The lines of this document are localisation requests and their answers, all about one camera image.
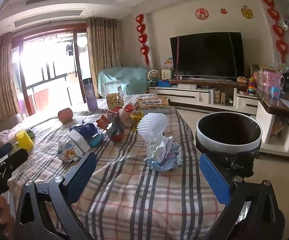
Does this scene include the orange puzzle box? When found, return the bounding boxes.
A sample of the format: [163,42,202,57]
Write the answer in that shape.
[134,96,170,110]

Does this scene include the pink toy box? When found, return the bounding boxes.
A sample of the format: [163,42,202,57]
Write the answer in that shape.
[263,69,284,91]

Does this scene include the purple bottle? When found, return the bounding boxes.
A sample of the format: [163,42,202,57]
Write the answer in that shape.
[81,78,98,112]

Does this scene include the sliding glass door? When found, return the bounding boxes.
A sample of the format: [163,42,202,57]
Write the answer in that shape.
[11,29,88,117]

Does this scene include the white pleated paper liners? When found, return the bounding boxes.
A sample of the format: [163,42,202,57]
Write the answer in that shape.
[137,113,168,138]

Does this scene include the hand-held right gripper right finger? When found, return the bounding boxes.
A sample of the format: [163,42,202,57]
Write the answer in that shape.
[200,154,285,240]

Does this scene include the ferris wheel toy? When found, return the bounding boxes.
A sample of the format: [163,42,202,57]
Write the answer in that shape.
[147,69,159,87]

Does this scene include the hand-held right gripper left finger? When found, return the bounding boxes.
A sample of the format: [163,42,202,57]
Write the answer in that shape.
[14,151,98,240]

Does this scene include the teal plastic item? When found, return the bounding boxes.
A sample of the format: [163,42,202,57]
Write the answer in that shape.
[89,133,105,147]

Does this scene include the yellow wall sticker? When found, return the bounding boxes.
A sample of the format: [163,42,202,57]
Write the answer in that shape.
[241,6,254,19]

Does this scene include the white television cabinet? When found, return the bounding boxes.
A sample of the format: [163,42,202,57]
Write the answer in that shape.
[148,77,260,115]

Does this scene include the round red wall sticker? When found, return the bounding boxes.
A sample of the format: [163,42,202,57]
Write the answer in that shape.
[195,8,209,20]

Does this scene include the colourful toy card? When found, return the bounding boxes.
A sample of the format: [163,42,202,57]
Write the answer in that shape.
[163,57,175,70]

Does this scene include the yellow snack wrapper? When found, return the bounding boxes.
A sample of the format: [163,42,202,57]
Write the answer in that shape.
[130,112,143,132]

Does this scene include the black television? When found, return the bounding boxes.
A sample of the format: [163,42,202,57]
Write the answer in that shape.
[170,32,245,79]

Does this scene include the marble top coffee table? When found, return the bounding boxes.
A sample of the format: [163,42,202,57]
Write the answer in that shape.
[253,87,289,157]

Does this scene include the red heart hanging decoration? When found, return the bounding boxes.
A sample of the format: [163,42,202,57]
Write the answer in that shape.
[262,0,289,62]
[135,14,150,67]

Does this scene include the blue snack wrapper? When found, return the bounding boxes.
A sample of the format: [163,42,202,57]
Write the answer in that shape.
[69,122,98,139]

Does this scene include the red snack packet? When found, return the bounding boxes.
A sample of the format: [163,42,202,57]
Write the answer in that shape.
[108,106,123,120]

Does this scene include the white plastic bag red print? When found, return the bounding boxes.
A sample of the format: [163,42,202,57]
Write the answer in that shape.
[119,103,136,127]

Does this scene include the fox print tissue pack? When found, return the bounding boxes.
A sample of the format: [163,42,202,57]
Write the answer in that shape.
[57,140,85,162]

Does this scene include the plaid blanket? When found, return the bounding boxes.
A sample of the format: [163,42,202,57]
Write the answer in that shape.
[7,94,225,240]

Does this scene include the red white flat carton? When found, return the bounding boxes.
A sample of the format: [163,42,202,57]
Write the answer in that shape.
[96,115,111,132]

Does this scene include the white-rimmed bin with black bag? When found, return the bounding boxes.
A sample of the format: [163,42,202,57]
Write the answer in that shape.
[195,112,262,180]

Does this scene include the yellow plastic bottle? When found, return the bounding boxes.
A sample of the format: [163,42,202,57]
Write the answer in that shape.
[16,130,34,152]

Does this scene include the person's left hand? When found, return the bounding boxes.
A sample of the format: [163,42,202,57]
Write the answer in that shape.
[0,194,13,230]

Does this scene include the small white box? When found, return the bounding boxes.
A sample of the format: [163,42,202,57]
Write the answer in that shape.
[68,130,91,153]

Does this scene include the teal covered armchair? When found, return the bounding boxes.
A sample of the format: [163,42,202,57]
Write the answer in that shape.
[96,66,151,98]

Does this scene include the clear cookie jar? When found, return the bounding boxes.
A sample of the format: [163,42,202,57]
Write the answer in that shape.
[103,80,124,110]

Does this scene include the rainbow stacking ring toy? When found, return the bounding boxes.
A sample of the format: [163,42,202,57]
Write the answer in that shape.
[246,77,256,95]

